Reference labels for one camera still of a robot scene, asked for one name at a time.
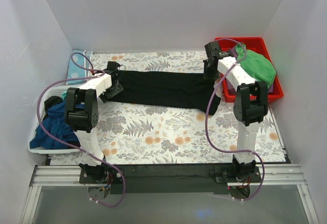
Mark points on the blue polka dot cloth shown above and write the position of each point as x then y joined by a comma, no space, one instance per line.
76,72

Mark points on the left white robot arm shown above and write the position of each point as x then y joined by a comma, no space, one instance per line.
82,115

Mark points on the aluminium mounting rail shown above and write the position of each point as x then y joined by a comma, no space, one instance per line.
275,174

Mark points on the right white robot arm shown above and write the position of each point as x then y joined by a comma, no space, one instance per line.
249,108

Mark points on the red plastic bin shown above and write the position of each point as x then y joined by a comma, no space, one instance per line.
256,44

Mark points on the blue t-shirt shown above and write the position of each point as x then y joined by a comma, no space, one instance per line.
54,123

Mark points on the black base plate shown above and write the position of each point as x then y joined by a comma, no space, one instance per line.
166,178

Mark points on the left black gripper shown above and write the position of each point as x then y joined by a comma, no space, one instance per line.
114,90

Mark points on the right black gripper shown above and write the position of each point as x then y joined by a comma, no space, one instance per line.
209,68

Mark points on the green t-shirt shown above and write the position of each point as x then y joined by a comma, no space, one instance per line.
255,65

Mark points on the black t-shirt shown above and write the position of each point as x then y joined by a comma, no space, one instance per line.
178,90

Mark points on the purple t-shirt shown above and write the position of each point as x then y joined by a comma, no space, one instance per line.
232,91

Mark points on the floral table mat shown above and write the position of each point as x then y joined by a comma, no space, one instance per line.
142,134

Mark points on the white laundry basket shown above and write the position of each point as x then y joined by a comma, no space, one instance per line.
54,91

